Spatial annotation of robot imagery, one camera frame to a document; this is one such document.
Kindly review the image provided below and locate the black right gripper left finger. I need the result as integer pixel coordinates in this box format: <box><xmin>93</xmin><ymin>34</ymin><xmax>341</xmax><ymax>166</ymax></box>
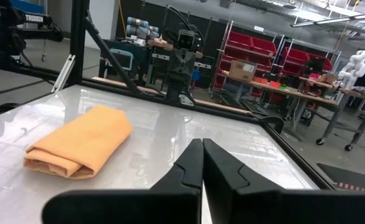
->
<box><xmin>42</xmin><ymin>138</ymin><xmax>204</xmax><ymax>224</ymax></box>

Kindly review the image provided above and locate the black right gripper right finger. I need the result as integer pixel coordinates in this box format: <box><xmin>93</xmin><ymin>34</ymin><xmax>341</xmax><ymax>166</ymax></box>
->
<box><xmin>202</xmin><ymin>138</ymin><xmax>365</xmax><ymax>224</ymax></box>

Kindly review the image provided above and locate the orange waffle towel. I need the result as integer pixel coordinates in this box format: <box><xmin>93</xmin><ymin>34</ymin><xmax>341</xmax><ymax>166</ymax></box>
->
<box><xmin>22</xmin><ymin>105</ymin><xmax>133</xmax><ymax>180</ymax></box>

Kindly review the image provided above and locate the dark blue cabinet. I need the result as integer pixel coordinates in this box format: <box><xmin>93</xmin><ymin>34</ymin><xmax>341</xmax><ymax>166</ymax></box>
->
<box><xmin>98</xmin><ymin>39</ymin><xmax>154</xmax><ymax>87</ymax></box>

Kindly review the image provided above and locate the light blue framed tablet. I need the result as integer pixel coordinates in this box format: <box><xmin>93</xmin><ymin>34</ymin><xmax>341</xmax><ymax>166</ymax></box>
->
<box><xmin>109</xmin><ymin>48</ymin><xmax>134</xmax><ymax>72</ymax></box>

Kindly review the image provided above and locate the brown cardboard box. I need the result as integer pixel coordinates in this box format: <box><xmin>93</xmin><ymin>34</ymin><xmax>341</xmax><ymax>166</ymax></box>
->
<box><xmin>228</xmin><ymin>59</ymin><xmax>258</xmax><ymax>83</ymax></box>

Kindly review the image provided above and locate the wide red bin rack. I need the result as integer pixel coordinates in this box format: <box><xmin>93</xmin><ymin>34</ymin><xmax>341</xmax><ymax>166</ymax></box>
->
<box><xmin>212</xmin><ymin>21</ymin><xmax>285</xmax><ymax>94</ymax></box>

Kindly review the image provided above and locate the wooden workbench with clutter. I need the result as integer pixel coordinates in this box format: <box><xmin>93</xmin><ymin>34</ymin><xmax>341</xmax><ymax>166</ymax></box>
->
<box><xmin>221</xmin><ymin>70</ymin><xmax>339</xmax><ymax>125</ymax></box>

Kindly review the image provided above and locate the narrow red bin rack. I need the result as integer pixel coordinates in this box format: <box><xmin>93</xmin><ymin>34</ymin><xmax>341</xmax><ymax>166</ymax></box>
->
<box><xmin>278</xmin><ymin>39</ymin><xmax>334</xmax><ymax>82</ymax></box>

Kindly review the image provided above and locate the wheeled grey-legged workbench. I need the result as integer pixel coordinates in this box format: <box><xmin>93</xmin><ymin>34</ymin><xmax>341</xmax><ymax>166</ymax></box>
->
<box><xmin>315</xmin><ymin>86</ymin><xmax>365</xmax><ymax>152</ymax></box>

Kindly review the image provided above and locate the ceiling light bar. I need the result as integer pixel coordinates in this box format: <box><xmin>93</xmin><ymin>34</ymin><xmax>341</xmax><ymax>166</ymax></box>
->
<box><xmin>290</xmin><ymin>11</ymin><xmax>365</xmax><ymax>29</ymax></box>

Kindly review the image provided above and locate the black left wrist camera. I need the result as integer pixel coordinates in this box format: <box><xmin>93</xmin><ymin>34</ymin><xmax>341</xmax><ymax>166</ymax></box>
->
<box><xmin>176</xmin><ymin>29</ymin><xmax>202</xmax><ymax>51</ymax></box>

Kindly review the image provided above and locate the black metal table frame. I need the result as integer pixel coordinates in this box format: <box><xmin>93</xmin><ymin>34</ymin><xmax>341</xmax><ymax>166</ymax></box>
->
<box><xmin>0</xmin><ymin>0</ymin><xmax>336</xmax><ymax>190</ymax></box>

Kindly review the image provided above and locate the silver angle bracket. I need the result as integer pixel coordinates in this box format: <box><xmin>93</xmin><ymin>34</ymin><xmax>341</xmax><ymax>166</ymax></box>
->
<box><xmin>50</xmin><ymin>54</ymin><xmax>77</xmax><ymax>93</ymax></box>

